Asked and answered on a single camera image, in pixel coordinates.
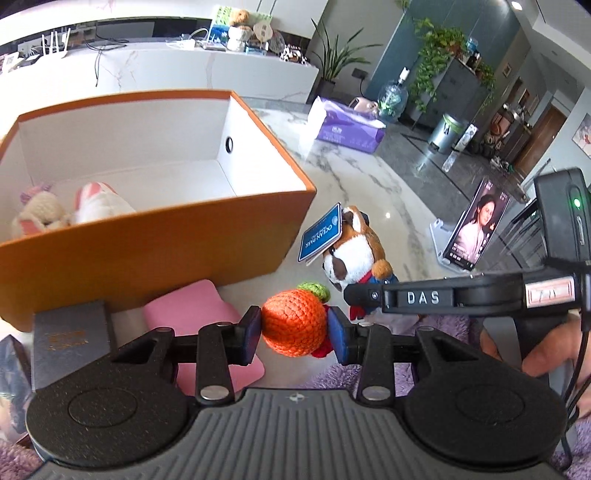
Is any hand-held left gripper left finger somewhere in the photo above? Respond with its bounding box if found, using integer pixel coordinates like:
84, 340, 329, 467
108, 305, 264, 403

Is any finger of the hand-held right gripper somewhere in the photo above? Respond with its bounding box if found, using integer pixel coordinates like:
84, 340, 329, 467
344, 281, 385, 319

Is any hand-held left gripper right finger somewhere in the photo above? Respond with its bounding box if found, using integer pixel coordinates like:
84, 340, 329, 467
327, 305, 481, 403

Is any crocheted orange toy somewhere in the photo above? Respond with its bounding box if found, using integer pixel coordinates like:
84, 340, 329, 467
261, 282, 334, 359

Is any brown white plush dog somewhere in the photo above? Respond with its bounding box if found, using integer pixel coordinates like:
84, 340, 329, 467
298, 202, 400, 324

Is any pink soft pad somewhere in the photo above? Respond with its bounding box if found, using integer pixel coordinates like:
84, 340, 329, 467
142, 279, 266, 398

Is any orange cardboard box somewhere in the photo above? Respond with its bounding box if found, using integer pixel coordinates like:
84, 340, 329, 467
0, 90, 318, 333

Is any dark grey box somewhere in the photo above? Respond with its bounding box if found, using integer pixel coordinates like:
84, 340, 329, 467
31, 300, 114, 393

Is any person's right hand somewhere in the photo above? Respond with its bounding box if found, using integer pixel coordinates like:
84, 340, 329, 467
479, 310, 583, 380

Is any purple fuzzy blanket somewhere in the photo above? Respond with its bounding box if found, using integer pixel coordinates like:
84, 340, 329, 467
0, 314, 591, 480

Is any smartphone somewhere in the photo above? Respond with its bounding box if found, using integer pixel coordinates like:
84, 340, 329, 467
444, 178, 511, 271

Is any clear phone stand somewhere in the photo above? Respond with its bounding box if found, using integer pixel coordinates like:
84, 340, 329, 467
429, 219, 462, 268

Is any wooden door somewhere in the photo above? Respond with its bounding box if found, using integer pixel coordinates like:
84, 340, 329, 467
512, 106, 568, 178

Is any metal trash can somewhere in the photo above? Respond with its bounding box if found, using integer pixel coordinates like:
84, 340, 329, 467
427, 113, 468, 154

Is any purple tissue box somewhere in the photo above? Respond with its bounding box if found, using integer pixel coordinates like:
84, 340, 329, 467
307, 97, 387, 154

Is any blue water jug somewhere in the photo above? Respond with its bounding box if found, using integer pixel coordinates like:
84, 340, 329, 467
378, 67, 409, 123

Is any pink white plush toy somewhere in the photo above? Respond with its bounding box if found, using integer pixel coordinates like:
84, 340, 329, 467
69, 181, 137, 225

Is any grey cabinet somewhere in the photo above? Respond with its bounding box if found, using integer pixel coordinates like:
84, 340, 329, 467
416, 58, 492, 144

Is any potted long-leaf plant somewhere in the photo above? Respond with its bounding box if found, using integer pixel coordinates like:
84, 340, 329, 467
310, 18, 384, 100

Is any trailing green plant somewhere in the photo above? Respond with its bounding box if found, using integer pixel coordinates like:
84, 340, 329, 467
409, 17, 467, 114

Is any white crocheted bunny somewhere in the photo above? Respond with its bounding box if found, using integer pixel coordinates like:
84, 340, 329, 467
11, 182, 70, 238

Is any black white spotted plush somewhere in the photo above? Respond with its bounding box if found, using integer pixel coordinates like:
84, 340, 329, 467
280, 44, 308, 65

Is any white marble counter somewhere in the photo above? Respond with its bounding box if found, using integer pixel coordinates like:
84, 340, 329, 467
0, 39, 320, 108

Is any white plush bear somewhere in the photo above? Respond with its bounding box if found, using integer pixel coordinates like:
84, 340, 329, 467
226, 25, 254, 51

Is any black television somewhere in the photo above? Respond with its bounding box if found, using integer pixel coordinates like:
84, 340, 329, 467
69, 18, 213, 43

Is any white router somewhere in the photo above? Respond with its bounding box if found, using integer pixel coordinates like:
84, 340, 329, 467
41, 28, 71, 57

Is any wall picture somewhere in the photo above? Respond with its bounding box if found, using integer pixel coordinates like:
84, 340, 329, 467
571, 113, 591, 160

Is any black cable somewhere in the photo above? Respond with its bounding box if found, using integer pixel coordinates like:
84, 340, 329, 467
93, 41, 129, 87

